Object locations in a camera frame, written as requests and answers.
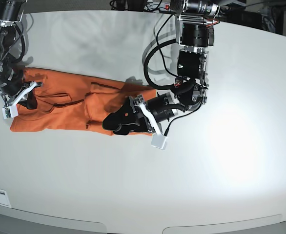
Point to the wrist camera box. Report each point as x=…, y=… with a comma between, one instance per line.
x=159, y=141
x=10, y=112

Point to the white power strip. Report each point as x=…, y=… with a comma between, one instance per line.
x=156, y=8

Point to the orange T-shirt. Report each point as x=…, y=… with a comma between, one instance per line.
x=74, y=102

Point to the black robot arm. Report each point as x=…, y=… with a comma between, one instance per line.
x=194, y=21
x=12, y=42

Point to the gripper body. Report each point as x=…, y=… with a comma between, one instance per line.
x=11, y=83
x=162, y=107

